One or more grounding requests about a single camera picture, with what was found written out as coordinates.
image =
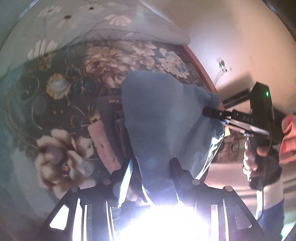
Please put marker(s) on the light blue garment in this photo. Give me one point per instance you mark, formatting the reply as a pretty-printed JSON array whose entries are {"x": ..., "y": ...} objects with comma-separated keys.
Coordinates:
[{"x": 164, "y": 120}]

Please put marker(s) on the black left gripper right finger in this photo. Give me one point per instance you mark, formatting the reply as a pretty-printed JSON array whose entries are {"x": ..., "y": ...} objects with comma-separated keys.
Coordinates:
[{"x": 182, "y": 181}]

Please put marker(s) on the red padded headboard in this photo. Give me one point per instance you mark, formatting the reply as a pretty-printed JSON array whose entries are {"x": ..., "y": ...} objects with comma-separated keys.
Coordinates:
[{"x": 200, "y": 69}]

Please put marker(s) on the person's right hand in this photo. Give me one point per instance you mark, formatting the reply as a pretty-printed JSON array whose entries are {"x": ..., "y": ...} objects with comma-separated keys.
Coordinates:
[{"x": 249, "y": 165}]

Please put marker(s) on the light blue daisy quilt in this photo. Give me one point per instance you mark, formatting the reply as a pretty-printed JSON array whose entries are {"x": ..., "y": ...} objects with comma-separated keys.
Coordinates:
[{"x": 50, "y": 25}]

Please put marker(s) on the pink folded garment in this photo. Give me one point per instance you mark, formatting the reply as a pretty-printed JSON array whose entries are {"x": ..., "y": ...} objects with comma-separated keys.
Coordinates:
[{"x": 103, "y": 147}]

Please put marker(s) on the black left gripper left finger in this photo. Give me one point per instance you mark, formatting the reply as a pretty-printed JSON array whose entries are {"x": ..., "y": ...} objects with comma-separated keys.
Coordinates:
[{"x": 120, "y": 182}]

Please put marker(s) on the wall socket with cables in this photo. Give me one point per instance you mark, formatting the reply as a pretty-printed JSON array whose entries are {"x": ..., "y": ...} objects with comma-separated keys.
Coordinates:
[{"x": 223, "y": 69}]

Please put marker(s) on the teal floral bed blanket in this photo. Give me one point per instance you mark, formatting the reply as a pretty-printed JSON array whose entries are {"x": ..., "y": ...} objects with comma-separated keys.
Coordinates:
[{"x": 49, "y": 101}]

